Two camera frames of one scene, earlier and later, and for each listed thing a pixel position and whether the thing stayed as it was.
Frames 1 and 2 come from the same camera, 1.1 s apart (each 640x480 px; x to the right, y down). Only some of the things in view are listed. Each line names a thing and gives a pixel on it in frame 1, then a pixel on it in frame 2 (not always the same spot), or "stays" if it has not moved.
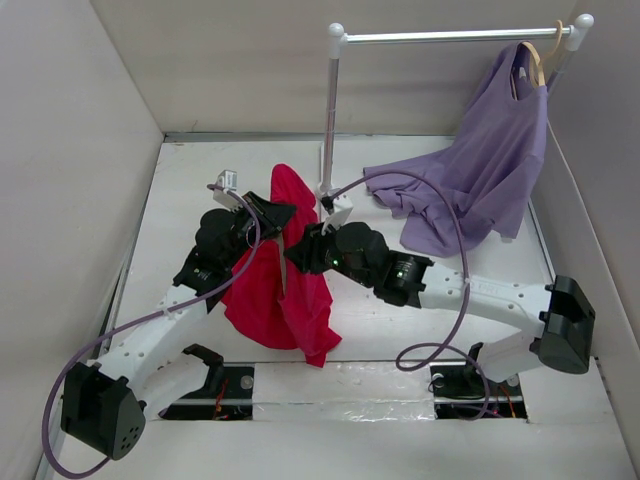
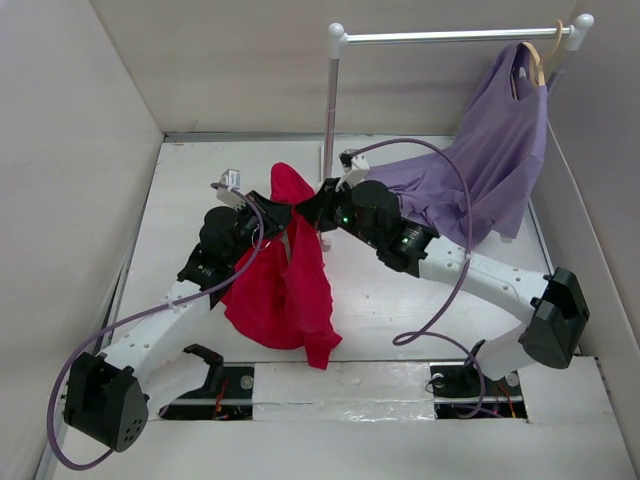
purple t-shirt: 491,164 stays
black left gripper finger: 269,215 stays
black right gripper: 306,254 to 317,209
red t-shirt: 301,317 stays
